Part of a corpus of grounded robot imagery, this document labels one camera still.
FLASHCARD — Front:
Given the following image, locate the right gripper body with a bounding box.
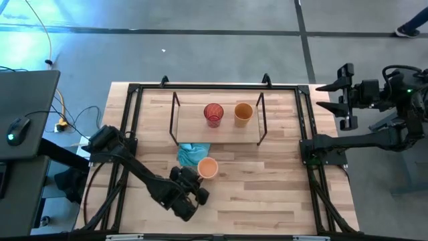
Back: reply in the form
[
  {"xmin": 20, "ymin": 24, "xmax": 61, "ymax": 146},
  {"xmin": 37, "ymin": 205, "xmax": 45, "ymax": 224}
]
[{"xmin": 337, "ymin": 62, "xmax": 381, "ymax": 132}]

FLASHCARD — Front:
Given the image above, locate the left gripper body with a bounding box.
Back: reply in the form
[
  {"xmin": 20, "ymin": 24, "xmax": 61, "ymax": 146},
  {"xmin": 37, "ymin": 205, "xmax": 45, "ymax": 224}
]
[{"xmin": 169, "ymin": 165, "xmax": 211, "ymax": 206}]

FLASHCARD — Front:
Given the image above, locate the cream mug with handle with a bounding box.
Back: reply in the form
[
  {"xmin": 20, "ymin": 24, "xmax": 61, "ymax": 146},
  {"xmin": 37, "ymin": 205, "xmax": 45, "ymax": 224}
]
[{"xmin": 197, "ymin": 156, "xmax": 219, "ymax": 180}]

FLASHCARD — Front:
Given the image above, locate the red translucent cup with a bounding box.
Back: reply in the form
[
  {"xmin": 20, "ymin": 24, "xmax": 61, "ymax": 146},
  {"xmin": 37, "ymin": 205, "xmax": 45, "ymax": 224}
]
[{"xmin": 203, "ymin": 102, "xmax": 225, "ymax": 129}]

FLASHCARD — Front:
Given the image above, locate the orange plastic tumbler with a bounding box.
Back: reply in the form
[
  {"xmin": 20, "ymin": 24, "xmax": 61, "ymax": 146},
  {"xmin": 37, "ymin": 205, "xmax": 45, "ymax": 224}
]
[{"xmin": 233, "ymin": 102, "xmax": 254, "ymax": 129}]

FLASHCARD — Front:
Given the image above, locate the black-framed wooden shelf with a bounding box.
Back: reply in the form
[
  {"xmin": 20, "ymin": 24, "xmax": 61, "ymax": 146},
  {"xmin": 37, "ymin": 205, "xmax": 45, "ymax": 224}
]
[{"xmin": 169, "ymin": 90, "xmax": 268, "ymax": 147}]

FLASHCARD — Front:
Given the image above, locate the teal microfibre cloth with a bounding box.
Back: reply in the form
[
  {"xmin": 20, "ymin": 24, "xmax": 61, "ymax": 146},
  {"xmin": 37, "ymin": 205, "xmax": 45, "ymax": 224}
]
[{"xmin": 176, "ymin": 143, "xmax": 211, "ymax": 167}]

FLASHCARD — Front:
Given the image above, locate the person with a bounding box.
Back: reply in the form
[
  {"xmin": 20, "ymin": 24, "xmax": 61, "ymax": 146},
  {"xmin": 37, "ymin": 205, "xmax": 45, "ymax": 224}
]
[{"xmin": 394, "ymin": 6, "xmax": 428, "ymax": 38}]

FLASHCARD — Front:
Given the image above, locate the white box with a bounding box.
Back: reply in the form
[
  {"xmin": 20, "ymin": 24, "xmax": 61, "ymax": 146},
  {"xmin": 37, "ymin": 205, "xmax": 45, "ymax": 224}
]
[{"xmin": 76, "ymin": 135, "xmax": 91, "ymax": 161}]

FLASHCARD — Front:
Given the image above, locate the black computer mouse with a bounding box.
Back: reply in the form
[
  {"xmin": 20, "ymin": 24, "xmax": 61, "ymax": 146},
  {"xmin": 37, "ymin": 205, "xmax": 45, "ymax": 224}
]
[{"xmin": 5, "ymin": 116, "xmax": 31, "ymax": 147}]

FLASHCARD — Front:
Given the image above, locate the dark grey desk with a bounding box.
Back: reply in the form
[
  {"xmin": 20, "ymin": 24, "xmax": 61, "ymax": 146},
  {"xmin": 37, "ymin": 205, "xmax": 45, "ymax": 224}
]
[{"xmin": 0, "ymin": 69, "xmax": 61, "ymax": 238}]

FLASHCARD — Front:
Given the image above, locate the silver metal bracket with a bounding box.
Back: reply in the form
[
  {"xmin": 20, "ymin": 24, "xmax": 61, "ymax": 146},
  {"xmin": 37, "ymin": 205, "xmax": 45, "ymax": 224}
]
[
  {"xmin": 292, "ymin": 235, "xmax": 332, "ymax": 241},
  {"xmin": 105, "ymin": 234, "xmax": 144, "ymax": 241}
]

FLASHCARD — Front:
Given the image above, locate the black aluminium rig frame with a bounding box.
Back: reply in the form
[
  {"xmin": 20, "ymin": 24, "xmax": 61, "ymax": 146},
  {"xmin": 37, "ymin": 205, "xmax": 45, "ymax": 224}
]
[{"xmin": 75, "ymin": 73, "xmax": 360, "ymax": 235}]

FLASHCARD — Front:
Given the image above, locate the black looped cable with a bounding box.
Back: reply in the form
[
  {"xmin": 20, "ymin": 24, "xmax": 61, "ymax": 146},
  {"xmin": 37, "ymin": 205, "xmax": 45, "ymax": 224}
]
[{"xmin": 72, "ymin": 105, "xmax": 103, "ymax": 135}]

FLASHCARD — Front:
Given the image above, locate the black mouse cable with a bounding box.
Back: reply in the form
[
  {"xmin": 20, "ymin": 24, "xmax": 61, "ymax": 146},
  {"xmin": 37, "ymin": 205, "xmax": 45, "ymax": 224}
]
[{"xmin": 23, "ymin": 109, "xmax": 88, "ymax": 140}]

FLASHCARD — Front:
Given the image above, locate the yellow cable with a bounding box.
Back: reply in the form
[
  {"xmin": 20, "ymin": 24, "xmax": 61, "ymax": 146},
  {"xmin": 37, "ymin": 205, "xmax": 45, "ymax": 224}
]
[{"xmin": 23, "ymin": 0, "xmax": 70, "ymax": 125}]

